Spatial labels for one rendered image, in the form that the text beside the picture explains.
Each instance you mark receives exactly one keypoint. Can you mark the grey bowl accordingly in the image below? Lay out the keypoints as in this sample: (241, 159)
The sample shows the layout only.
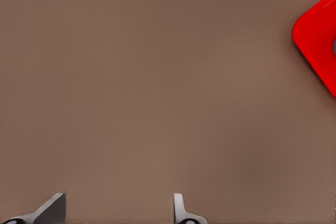
(334, 47)

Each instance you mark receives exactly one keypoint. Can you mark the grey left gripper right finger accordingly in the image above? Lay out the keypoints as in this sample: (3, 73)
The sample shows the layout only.
(179, 208)

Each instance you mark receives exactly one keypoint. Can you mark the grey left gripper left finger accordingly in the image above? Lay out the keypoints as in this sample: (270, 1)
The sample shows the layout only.
(51, 209)

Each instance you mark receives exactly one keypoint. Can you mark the red tray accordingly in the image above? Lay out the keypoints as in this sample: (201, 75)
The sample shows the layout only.
(316, 37)

